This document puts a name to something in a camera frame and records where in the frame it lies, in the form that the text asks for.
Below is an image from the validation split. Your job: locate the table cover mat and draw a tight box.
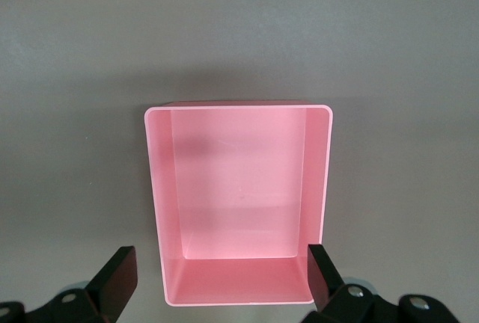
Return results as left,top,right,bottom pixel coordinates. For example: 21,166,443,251
0,0,479,323

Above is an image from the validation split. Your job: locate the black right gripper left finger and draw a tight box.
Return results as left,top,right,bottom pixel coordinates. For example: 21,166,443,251
0,244,140,323

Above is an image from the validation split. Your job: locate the pink plastic box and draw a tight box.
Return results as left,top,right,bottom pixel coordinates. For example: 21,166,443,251
143,100,334,308

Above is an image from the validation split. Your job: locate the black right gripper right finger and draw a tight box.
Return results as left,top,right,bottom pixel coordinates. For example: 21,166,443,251
307,243,461,323

